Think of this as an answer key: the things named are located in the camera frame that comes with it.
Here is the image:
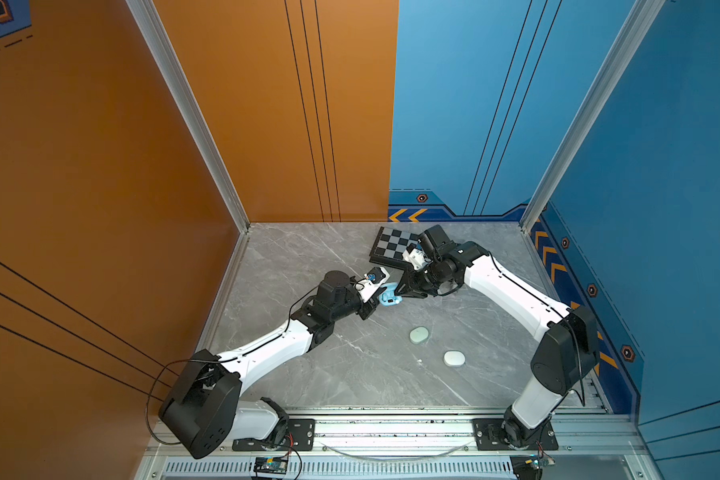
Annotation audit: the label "aluminium corner post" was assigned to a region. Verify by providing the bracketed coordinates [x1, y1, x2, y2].
[125, 0, 250, 235]
[519, 0, 665, 234]

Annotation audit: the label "green circuit board right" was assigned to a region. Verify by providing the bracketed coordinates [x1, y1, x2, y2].
[525, 456, 556, 470]

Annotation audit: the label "left aluminium corner post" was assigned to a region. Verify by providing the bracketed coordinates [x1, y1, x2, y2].
[125, 0, 250, 235]

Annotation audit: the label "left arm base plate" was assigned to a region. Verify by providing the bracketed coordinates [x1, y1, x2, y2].
[232, 418, 316, 452]

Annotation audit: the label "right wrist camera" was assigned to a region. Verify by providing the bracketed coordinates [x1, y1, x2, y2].
[403, 235, 436, 271]

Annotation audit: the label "aluminium front rail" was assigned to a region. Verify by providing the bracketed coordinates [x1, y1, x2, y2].
[149, 407, 643, 460]

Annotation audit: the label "white earbud case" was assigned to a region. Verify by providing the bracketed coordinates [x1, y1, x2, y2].
[409, 326, 430, 345]
[443, 350, 466, 368]

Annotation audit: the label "light blue earbud case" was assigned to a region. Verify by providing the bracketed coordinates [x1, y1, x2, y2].
[378, 284, 402, 306]

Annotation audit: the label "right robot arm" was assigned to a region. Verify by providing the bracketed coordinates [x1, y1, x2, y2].
[395, 225, 600, 449]

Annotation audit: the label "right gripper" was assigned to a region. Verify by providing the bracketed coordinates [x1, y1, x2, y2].
[390, 260, 445, 298]

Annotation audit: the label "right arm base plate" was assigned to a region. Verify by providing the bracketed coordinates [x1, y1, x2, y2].
[472, 418, 559, 451]

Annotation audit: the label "right aluminium corner post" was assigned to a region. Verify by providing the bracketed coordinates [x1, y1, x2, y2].
[519, 0, 665, 234]

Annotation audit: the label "white earbud case front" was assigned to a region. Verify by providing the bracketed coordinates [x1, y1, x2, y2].
[443, 350, 466, 368]

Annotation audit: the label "green circuit board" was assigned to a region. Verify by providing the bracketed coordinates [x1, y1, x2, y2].
[525, 456, 556, 470]
[252, 456, 289, 479]

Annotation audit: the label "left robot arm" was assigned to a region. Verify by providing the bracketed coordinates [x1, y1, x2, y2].
[158, 267, 390, 459]

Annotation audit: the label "black white chessboard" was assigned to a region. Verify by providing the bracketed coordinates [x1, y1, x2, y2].
[369, 226, 418, 270]

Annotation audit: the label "green circuit board left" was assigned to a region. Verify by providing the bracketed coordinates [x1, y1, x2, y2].
[252, 456, 289, 479]

